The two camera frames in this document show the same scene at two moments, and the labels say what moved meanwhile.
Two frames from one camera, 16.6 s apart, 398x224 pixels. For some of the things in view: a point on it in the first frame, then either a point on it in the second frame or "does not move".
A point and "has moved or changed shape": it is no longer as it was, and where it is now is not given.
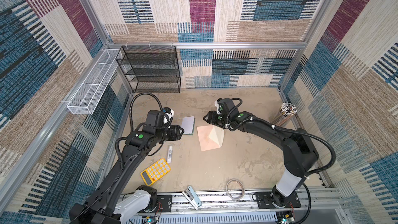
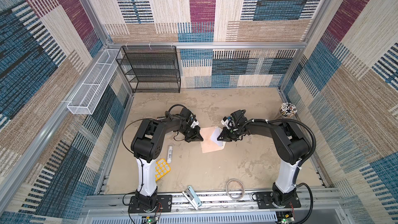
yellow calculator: x=155 y=171 does not move
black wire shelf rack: x=151 y=68 does not move
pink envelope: x=210 y=137 does not move
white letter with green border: x=188 y=125 has moved or changed shape
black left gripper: x=175 y=134 to x=195 y=136
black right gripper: x=212 y=115 to x=226 y=137
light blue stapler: x=192 y=197 does not move
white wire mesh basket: x=83 y=100 does not move
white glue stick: x=169 y=159 does not move
